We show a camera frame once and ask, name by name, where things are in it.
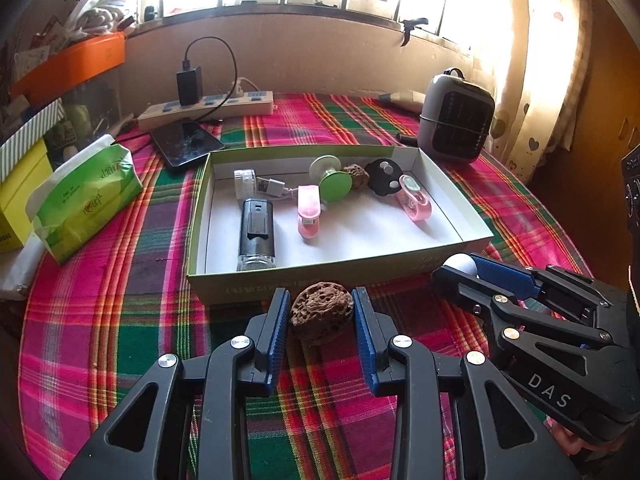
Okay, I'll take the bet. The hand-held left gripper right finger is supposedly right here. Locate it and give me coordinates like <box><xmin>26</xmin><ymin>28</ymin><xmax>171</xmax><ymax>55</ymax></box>
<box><xmin>351</xmin><ymin>286</ymin><xmax>583</xmax><ymax>480</ymax></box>

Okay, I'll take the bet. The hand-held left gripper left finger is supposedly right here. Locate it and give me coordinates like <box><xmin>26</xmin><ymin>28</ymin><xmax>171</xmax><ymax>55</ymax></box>
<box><xmin>60</xmin><ymin>287</ymin><xmax>292</xmax><ymax>480</ymax></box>

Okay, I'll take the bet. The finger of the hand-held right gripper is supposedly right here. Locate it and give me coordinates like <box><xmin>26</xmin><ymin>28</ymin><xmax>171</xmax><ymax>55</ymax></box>
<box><xmin>431</xmin><ymin>265</ymin><xmax>616</xmax><ymax>367</ymax></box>
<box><xmin>470</xmin><ymin>253</ymin><xmax>629</xmax><ymax>322</ymax></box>

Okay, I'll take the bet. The white ball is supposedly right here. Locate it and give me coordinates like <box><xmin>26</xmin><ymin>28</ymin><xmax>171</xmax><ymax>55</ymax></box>
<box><xmin>444</xmin><ymin>255</ymin><xmax>479</xmax><ymax>277</ymax></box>

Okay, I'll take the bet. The brown walnut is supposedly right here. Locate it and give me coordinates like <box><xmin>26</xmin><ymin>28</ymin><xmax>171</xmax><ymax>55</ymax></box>
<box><xmin>289</xmin><ymin>281</ymin><xmax>355</xmax><ymax>347</ymax></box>
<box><xmin>342</xmin><ymin>162</ymin><xmax>370</xmax><ymax>190</ymax></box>

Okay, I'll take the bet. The pink nail clipper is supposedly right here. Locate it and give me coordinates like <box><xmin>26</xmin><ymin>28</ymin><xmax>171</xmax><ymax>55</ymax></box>
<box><xmin>397</xmin><ymin>175</ymin><xmax>432</xmax><ymax>222</ymax></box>

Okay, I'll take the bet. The green white cardboard box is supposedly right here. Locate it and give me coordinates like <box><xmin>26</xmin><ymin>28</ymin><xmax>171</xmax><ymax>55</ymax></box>
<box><xmin>186</xmin><ymin>145</ymin><xmax>493</xmax><ymax>306</ymax></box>

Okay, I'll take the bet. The black rectangular lighter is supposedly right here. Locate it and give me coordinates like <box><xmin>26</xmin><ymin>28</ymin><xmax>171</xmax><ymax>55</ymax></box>
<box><xmin>238</xmin><ymin>199</ymin><xmax>277</xmax><ymax>272</ymax></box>

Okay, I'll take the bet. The black key fob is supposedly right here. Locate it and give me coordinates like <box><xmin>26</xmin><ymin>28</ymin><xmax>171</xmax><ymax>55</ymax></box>
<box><xmin>364</xmin><ymin>158</ymin><xmax>404</xmax><ymax>196</ymax></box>

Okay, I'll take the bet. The white USB cable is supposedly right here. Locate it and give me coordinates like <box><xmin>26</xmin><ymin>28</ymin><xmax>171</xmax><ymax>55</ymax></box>
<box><xmin>255</xmin><ymin>176</ymin><xmax>301</xmax><ymax>202</ymax></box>

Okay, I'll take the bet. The green and white spool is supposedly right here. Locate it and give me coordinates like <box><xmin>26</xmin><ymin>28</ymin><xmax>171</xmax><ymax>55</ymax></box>
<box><xmin>309</xmin><ymin>156</ymin><xmax>353</xmax><ymax>204</ymax></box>

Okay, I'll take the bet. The small white ribbed jar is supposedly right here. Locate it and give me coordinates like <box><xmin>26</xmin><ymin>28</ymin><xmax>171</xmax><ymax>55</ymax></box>
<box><xmin>234</xmin><ymin>169</ymin><xmax>258</xmax><ymax>198</ymax></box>

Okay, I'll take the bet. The person's right hand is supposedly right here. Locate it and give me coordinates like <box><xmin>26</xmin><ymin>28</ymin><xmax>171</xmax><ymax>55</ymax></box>
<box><xmin>547</xmin><ymin>417</ymin><xmax>586</xmax><ymax>457</ymax></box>

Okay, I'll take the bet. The grey space heater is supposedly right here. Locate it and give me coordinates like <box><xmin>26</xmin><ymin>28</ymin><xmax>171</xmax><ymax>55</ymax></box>
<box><xmin>416</xmin><ymin>69</ymin><xmax>496</xmax><ymax>163</ymax></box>

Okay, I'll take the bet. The black smartphone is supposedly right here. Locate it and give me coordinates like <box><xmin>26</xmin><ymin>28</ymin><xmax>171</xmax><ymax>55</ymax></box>
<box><xmin>151</xmin><ymin>117</ymin><xmax>225</xmax><ymax>168</ymax></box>

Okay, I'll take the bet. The heart patterned curtain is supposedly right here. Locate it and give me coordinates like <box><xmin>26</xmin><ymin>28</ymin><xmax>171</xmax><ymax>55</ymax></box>
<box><xmin>492</xmin><ymin>0</ymin><xmax>598</xmax><ymax>181</ymax></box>

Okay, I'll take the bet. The green tissue pack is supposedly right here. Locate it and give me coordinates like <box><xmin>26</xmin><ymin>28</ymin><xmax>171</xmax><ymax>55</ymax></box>
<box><xmin>26</xmin><ymin>135</ymin><xmax>146</xmax><ymax>265</ymax></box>

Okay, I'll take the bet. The white power strip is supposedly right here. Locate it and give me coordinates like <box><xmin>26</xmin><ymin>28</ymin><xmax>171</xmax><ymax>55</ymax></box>
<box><xmin>137</xmin><ymin>91</ymin><xmax>275</xmax><ymax>131</ymax></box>

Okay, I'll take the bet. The black window latch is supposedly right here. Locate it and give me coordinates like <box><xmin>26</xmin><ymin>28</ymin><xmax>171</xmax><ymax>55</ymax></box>
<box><xmin>401</xmin><ymin>17</ymin><xmax>429</xmax><ymax>47</ymax></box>

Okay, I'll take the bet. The black charger adapter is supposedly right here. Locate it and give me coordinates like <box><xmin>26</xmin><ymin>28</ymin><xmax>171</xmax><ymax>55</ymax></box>
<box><xmin>176</xmin><ymin>57</ymin><xmax>203</xmax><ymax>107</ymax></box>

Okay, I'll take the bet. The yellow box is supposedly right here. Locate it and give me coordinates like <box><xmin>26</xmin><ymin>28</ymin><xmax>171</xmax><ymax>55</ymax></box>
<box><xmin>0</xmin><ymin>140</ymin><xmax>53</xmax><ymax>253</ymax></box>

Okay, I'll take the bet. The clear storage box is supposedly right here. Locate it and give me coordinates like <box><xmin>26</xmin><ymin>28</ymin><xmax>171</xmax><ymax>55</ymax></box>
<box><xmin>42</xmin><ymin>67</ymin><xmax>123</xmax><ymax>146</ymax></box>

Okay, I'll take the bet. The orange tray with clutter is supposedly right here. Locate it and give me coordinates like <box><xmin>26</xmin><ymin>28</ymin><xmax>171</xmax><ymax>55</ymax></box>
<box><xmin>12</xmin><ymin>0</ymin><xmax>136</xmax><ymax>61</ymax></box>

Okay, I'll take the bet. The grey beige handle tool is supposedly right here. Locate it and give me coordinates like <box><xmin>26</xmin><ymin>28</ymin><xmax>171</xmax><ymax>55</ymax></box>
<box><xmin>377</xmin><ymin>91</ymin><xmax>426</xmax><ymax>111</ymax></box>

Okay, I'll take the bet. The black charger cable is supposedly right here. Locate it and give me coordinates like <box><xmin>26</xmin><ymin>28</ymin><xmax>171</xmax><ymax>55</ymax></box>
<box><xmin>184</xmin><ymin>36</ymin><xmax>237</xmax><ymax>123</ymax></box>

